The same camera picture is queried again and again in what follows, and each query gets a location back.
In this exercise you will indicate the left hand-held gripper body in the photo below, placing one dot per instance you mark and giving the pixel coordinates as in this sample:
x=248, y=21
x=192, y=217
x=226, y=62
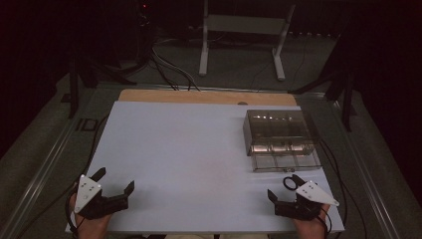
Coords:
x=87, y=191

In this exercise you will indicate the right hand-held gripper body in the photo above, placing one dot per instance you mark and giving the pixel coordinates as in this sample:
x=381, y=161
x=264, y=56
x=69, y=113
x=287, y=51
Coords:
x=313, y=193

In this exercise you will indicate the clear plastic compartment box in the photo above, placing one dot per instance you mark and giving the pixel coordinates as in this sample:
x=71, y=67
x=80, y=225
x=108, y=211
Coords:
x=282, y=132

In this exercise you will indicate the person's right hand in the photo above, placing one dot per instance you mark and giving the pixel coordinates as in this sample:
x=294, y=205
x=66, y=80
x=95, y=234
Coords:
x=312, y=229

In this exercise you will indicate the person's left hand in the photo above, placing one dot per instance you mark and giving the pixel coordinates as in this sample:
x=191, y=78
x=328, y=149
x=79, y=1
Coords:
x=89, y=227

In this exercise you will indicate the black floor socket box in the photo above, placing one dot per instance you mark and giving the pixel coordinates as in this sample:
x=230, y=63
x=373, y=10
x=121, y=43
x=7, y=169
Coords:
x=87, y=124

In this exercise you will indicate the black tripod stand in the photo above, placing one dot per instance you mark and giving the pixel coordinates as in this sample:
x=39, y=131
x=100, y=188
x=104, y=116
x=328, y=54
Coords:
x=346, y=99
x=73, y=89

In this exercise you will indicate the white metal stand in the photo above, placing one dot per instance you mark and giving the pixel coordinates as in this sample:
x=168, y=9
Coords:
x=244, y=24

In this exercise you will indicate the metal floor rail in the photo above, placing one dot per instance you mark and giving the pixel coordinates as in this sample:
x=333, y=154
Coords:
x=40, y=176
x=368, y=179

